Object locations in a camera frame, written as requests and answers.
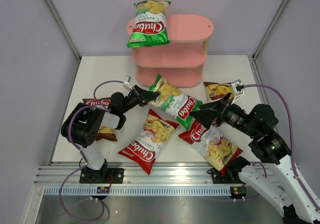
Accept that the white slotted cable duct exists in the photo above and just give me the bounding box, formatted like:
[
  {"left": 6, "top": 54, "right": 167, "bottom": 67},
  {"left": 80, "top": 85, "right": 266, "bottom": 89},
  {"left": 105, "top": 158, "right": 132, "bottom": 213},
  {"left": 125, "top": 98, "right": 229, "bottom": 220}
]
[{"left": 44, "top": 186, "right": 231, "bottom": 197}]

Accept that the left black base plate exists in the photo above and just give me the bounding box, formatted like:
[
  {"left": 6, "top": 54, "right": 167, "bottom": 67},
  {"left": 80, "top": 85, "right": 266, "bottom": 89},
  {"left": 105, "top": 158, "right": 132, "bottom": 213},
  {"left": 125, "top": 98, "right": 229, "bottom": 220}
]
[{"left": 79, "top": 168, "right": 125, "bottom": 184}]

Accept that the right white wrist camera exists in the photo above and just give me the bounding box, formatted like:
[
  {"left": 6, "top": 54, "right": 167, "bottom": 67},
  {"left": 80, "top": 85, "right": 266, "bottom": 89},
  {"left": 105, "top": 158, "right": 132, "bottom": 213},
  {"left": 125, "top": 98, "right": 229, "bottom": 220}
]
[{"left": 230, "top": 79, "right": 245, "bottom": 104}]

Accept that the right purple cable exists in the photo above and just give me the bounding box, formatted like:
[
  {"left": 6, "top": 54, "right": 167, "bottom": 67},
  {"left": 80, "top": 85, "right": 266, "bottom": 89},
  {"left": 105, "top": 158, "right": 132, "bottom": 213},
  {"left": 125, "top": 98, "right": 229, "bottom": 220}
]
[{"left": 241, "top": 83, "right": 320, "bottom": 212}]

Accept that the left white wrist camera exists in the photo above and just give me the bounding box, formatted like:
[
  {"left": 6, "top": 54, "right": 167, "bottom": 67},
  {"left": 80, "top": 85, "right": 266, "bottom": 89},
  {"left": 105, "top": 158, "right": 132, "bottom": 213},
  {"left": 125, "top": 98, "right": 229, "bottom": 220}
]
[{"left": 123, "top": 76, "right": 132, "bottom": 91}]

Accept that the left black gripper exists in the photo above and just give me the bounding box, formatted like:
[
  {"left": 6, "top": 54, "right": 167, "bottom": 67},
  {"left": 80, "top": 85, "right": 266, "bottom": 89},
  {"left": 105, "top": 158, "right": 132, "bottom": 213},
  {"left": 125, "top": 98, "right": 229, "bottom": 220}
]
[{"left": 120, "top": 85, "right": 159, "bottom": 114}]

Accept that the red Chuba chips bag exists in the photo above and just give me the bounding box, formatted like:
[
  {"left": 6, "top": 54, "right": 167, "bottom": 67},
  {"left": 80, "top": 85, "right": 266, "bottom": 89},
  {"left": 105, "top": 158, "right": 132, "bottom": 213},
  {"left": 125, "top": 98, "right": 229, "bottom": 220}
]
[
  {"left": 118, "top": 109, "right": 179, "bottom": 175},
  {"left": 178, "top": 120, "right": 243, "bottom": 176}
]

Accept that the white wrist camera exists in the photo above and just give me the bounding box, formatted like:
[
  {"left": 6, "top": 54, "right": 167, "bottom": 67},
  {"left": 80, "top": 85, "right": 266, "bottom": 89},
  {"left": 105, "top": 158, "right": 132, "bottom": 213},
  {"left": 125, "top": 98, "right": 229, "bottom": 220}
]
[
  {"left": 230, "top": 79, "right": 245, "bottom": 104},
  {"left": 123, "top": 76, "right": 132, "bottom": 91}
]

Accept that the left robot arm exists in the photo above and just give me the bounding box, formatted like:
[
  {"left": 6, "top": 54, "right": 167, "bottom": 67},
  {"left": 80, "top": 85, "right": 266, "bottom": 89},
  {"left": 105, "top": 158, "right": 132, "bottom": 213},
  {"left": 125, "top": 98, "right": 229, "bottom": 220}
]
[{"left": 60, "top": 85, "right": 160, "bottom": 183}]

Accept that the purple cable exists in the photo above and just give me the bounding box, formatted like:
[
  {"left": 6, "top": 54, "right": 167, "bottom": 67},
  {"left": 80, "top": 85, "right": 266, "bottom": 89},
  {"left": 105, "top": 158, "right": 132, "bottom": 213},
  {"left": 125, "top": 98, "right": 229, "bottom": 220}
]
[
  {"left": 241, "top": 83, "right": 320, "bottom": 212},
  {"left": 57, "top": 80, "right": 125, "bottom": 222}
]

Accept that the pink three-tier shelf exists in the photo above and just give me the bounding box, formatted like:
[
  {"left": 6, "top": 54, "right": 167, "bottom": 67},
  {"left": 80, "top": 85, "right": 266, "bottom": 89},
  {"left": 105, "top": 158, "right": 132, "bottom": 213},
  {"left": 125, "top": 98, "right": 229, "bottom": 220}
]
[{"left": 132, "top": 14, "right": 214, "bottom": 87}]

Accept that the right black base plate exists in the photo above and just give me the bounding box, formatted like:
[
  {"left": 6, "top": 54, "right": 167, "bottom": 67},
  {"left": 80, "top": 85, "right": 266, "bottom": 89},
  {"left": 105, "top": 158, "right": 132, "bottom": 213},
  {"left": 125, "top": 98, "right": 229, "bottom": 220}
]
[{"left": 207, "top": 168, "right": 243, "bottom": 185}]

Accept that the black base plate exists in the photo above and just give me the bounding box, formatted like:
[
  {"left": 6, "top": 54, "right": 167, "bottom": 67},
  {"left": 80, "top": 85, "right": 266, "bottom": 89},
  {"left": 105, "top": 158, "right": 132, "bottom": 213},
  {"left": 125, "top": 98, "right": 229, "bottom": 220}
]
[
  {"left": 207, "top": 168, "right": 243, "bottom": 185},
  {"left": 79, "top": 168, "right": 125, "bottom": 184}
]

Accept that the brown chuba chips bag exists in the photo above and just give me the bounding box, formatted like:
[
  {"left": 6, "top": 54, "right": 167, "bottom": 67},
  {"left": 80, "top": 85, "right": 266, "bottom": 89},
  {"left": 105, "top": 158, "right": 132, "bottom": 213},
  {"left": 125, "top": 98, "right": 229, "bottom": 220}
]
[
  {"left": 82, "top": 97, "right": 117, "bottom": 142},
  {"left": 203, "top": 81, "right": 235, "bottom": 103}
]

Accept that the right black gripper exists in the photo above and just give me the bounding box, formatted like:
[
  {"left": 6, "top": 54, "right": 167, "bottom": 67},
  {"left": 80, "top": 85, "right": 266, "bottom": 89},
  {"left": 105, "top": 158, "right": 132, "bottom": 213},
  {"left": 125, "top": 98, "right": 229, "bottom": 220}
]
[{"left": 190, "top": 92, "right": 259, "bottom": 138}]

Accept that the green Chuba chips bag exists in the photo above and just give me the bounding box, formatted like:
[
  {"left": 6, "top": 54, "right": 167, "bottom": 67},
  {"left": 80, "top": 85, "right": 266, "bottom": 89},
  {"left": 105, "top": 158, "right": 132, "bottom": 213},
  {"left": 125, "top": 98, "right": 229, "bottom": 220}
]
[
  {"left": 149, "top": 74, "right": 203, "bottom": 130},
  {"left": 127, "top": 0, "right": 171, "bottom": 48}
]

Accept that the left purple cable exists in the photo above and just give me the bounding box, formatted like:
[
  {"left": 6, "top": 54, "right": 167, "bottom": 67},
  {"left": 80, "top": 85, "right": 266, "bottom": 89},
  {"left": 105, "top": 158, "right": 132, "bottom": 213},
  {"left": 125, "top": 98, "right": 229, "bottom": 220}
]
[{"left": 57, "top": 80, "right": 125, "bottom": 222}]

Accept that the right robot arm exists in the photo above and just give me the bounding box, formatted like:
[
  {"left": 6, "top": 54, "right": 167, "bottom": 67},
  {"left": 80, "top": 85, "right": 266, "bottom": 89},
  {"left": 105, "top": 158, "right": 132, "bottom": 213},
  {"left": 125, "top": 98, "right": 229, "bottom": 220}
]
[{"left": 190, "top": 96, "right": 320, "bottom": 224}]

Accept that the aluminium mounting rail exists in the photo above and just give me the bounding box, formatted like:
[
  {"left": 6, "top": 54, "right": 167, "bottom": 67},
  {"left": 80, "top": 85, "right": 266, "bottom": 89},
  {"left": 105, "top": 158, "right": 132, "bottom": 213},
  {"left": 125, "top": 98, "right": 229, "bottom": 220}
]
[{"left": 33, "top": 162, "right": 283, "bottom": 187}]

